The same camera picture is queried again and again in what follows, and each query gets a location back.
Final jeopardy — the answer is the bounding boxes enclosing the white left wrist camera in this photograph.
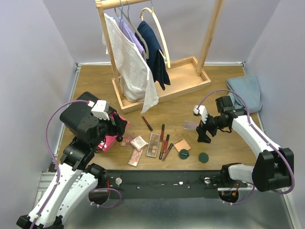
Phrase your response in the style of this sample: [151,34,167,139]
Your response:
[88,100,110,121]

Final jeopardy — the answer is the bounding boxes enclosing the black organizer box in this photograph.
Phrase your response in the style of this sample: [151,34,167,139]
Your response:
[60,92,116,135]

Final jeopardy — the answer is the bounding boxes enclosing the grey hanger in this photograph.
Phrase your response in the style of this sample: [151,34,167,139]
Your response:
[114,1,149,60]

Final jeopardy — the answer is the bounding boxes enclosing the blue hanger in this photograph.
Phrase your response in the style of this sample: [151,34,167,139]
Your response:
[116,1,134,43]

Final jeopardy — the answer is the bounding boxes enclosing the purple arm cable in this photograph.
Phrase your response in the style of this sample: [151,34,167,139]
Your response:
[196,89,295,206]
[28,99,93,229]

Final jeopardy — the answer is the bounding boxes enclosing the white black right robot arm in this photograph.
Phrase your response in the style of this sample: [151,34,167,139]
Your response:
[193,96,295,193]

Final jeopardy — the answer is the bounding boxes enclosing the pink drawer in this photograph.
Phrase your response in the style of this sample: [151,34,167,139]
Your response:
[97,112,129,152]

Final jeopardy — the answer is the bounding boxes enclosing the red lip gloss middle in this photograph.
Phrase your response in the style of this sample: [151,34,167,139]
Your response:
[162,134,170,153]

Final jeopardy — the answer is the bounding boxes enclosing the light blue towel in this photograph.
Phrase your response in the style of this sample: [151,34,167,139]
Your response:
[226,75,262,114]

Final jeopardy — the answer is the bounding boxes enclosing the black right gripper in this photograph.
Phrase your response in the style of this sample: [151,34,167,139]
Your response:
[196,111,228,144]

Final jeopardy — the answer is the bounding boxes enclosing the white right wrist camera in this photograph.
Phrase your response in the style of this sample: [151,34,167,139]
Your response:
[193,105,209,124]

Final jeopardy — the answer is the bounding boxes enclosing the lavender shirt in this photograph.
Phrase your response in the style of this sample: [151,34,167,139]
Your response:
[114,17,146,61]

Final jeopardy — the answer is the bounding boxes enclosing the dark red lip liner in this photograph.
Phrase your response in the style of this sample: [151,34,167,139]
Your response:
[162,143,173,161]

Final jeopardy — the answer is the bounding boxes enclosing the white t-shirt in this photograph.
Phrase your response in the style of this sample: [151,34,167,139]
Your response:
[104,14,159,114]

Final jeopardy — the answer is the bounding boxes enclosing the long eyeshadow palette purple tones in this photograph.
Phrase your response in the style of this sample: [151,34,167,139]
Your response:
[183,121,198,131]

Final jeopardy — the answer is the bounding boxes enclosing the rose gold square compact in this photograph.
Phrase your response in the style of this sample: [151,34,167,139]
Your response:
[174,138,191,153]

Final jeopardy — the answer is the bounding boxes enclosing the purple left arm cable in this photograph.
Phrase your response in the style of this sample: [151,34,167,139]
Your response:
[28,99,93,229]

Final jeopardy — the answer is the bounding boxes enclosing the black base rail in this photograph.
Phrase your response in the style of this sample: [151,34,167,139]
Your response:
[107,170,247,199]

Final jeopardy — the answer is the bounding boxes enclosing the navy blue garment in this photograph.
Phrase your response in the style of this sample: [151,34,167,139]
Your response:
[137,21,171,91]

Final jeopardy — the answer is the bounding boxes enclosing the pink palette lower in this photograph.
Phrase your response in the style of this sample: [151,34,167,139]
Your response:
[128,149,143,167]

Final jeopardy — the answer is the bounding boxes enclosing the cream wooden hanger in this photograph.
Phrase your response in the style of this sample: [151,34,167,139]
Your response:
[140,7,171,69]

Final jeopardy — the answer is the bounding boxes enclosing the pink palette behind compact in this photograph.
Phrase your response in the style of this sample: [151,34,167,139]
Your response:
[120,134,134,146]

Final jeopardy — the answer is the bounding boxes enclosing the wooden clothes rack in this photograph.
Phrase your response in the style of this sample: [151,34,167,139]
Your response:
[96,0,224,114]

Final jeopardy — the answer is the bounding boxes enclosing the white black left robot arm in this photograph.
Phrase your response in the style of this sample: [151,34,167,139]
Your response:
[16,113,128,229]

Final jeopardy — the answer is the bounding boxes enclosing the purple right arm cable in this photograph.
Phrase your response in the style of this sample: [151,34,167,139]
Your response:
[196,89,295,206]

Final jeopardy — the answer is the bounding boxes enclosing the brown eyeshadow palette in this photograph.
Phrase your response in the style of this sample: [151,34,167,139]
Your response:
[146,133,161,158]

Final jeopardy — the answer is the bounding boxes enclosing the dark lip pencil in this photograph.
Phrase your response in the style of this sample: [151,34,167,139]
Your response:
[142,116,153,131]

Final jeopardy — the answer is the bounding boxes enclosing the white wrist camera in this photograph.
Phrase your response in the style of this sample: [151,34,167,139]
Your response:
[193,105,209,124]
[88,100,110,121]

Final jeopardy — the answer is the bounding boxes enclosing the small square blush compact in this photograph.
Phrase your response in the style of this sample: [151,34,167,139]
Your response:
[131,136,148,151]

